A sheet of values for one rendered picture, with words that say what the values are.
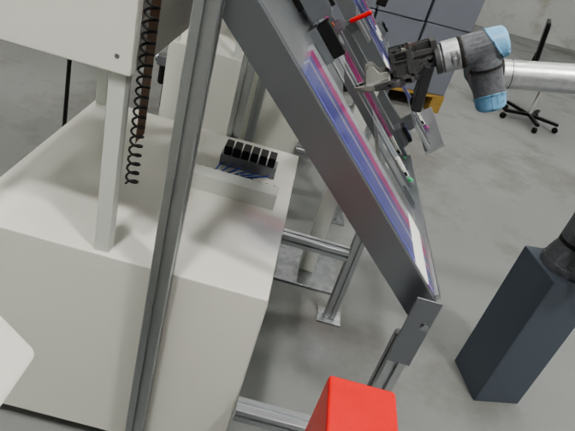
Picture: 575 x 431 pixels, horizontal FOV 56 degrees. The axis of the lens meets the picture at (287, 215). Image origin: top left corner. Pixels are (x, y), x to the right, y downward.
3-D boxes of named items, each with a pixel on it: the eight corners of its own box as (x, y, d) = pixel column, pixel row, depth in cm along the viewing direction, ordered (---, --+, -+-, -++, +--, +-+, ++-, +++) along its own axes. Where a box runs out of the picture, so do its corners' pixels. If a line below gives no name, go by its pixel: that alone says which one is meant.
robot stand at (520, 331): (495, 363, 207) (572, 251, 179) (518, 404, 193) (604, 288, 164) (453, 360, 203) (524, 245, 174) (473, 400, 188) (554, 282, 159)
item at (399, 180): (396, 161, 165) (406, 156, 164) (417, 302, 109) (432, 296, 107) (367, 108, 157) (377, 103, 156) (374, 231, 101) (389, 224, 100)
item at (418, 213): (390, 168, 166) (411, 157, 164) (407, 310, 110) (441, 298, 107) (388, 164, 166) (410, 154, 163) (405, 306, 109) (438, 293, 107)
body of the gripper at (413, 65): (384, 48, 133) (434, 33, 130) (392, 81, 137) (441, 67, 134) (386, 56, 127) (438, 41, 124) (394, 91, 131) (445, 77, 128)
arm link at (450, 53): (459, 63, 133) (464, 73, 126) (440, 68, 134) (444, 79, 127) (453, 33, 130) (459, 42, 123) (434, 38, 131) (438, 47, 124)
